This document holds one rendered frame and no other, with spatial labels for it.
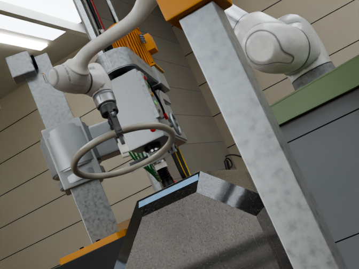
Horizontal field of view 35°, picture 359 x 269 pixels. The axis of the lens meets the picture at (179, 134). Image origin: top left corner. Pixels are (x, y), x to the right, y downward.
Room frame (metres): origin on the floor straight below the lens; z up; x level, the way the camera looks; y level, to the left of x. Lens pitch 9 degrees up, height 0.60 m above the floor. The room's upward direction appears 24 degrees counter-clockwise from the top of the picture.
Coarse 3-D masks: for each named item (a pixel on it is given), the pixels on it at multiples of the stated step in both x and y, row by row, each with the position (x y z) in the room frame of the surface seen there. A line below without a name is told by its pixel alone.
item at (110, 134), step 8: (128, 128) 2.29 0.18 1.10; (136, 128) 2.30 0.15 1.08; (144, 128) 2.32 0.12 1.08; (152, 128) 2.35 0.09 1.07; (160, 128) 2.38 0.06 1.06; (168, 128) 2.43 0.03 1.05; (104, 136) 2.28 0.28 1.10; (112, 136) 2.28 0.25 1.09; (88, 144) 2.30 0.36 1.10; (96, 144) 2.29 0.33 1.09; (168, 144) 2.60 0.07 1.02; (80, 152) 2.32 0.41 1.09; (160, 152) 2.67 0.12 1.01; (72, 160) 2.38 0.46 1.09; (144, 160) 2.72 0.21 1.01; (152, 160) 2.71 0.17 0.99; (72, 168) 2.43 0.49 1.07; (128, 168) 2.72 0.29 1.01; (136, 168) 2.73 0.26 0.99; (80, 176) 2.54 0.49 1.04; (88, 176) 2.59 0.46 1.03; (96, 176) 2.64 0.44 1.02; (104, 176) 2.67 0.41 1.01; (112, 176) 2.70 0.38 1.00
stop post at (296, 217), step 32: (160, 0) 1.07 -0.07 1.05; (192, 0) 1.05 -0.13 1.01; (224, 0) 1.09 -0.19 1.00; (192, 32) 1.08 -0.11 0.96; (224, 32) 1.06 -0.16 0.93; (224, 64) 1.07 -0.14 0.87; (224, 96) 1.08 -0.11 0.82; (256, 96) 1.06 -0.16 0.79; (256, 128) 1.07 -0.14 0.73; (256, 160) 1.08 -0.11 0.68; (288, 160) 1.06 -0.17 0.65; (288, 192) 1.07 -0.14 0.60; (288, 224) 1.08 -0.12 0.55; (320, 224) 1.07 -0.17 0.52; (288, 256) 1.08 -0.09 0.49; (320, 256) 1.07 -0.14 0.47
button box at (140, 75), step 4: (136, 72) 3.05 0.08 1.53; (140, 72) 3.04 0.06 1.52; (140, 76) 3.04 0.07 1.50; (140, 80) 3.04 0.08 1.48; (144, 80) 3.06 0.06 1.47; (144, 84) 3.04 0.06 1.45; (144, 88) 3.04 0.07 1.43; (148, 88) 3.06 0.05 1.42; (144, 92) 3.05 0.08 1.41; (148, 92) 3.04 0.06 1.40; (148, 96) 3.04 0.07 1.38; (148, 100) 3.05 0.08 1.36; (152, 100) 3.04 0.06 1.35; (152, 104) 3.04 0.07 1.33; (152, 108) 3.04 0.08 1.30; (156, 108) 3.04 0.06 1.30; (156, 112) 3.04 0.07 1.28; (156, 116) 3.04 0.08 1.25; (160, 116) 3.06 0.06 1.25
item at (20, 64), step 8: (16, 56) 3.40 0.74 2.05; (24, 56) 3.41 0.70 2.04; (32, 56) 3.44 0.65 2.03; (8, 64) 3.39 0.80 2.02; (16, 64) 3.40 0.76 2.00; (24, 64) 3.41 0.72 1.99; (32, 64) 3.42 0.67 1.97; (16, 72) 3.39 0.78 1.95; (24, 72) 3.40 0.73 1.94; (32, 72) 3.43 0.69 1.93; (16, 80) 3.44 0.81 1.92; (24, 80) 3.50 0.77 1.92
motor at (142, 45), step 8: (136, 32) 3.76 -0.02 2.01; (120, 40) 3.71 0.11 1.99; (128, 40) 3.70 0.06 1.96; (136, 40) 3.73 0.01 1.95; (144, 40) 3.74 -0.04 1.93; (152, 40) 3.82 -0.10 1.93; (136, 48) 3.73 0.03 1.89; (144, 48) 3.75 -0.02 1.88; (152, 48) 3.77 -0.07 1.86; (144, 56) 3.75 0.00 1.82; (152, 64) 3.67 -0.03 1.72
